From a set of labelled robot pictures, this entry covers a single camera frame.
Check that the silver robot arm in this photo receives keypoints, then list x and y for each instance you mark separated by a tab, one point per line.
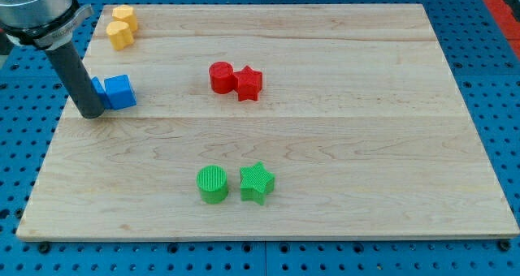
44	24

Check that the red star block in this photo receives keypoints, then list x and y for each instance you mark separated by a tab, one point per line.
249	83

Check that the green star block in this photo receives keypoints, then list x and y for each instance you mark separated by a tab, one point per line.
256	182

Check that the yellow heart block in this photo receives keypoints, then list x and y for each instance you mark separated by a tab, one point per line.
120	35

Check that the wooden board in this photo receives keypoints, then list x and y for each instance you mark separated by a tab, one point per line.
359	119

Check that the red cylinder block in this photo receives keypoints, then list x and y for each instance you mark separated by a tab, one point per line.
222	78

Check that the green cylinder block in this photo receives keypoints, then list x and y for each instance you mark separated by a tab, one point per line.
212	183

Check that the blue cube block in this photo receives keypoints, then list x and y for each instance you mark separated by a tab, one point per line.
119	92

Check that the blue block behind rod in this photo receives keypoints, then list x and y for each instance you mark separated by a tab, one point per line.
101	92

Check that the yellow hexagon block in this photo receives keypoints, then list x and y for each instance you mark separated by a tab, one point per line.
126	14

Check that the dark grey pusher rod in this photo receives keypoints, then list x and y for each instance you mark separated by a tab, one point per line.
69	67

